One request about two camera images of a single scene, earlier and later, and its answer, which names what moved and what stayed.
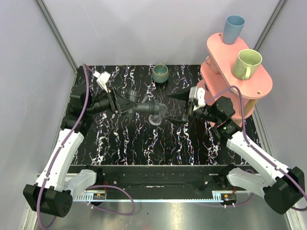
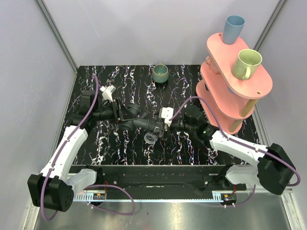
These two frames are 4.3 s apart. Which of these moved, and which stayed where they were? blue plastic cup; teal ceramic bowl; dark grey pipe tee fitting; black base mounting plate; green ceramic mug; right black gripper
Moved: right black gripper; dark grey pipe tee fitting
Stayed: blue plastic cup; teal ceramic bowl; black base mounting plate; green ceramic mug
